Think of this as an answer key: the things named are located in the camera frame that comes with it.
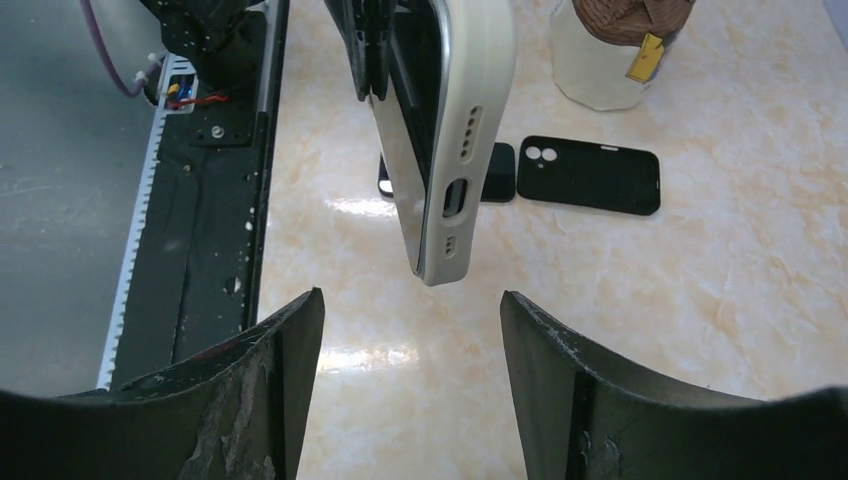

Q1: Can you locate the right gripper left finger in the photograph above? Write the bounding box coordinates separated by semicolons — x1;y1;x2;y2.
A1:
1;288;325;479

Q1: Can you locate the black phone case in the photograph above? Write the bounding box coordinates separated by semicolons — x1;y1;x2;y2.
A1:
517;136;661;216

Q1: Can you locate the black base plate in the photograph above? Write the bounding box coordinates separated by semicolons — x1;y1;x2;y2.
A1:
110;1;289;389

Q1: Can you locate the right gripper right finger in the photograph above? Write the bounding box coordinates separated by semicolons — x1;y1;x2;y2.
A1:
500;291;847;479

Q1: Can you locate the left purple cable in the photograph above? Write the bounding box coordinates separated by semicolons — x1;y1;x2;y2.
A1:
79;0;164;101

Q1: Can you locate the black smartphone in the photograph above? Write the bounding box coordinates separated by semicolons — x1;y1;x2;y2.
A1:
377;142;516;204

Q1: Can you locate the white cup brown lid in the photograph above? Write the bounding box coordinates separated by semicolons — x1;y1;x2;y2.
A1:
549;0;695;111

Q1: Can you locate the grey slotted cable duct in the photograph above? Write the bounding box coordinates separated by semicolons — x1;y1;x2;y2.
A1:
96;80;167;390

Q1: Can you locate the pink cased phone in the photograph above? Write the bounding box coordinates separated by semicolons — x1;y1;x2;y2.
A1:
368;1;517;286

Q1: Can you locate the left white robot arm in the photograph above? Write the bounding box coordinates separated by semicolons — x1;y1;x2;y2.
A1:
142;0;398;101

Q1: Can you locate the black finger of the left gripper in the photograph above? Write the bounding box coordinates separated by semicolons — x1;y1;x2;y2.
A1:
324;0;397;101

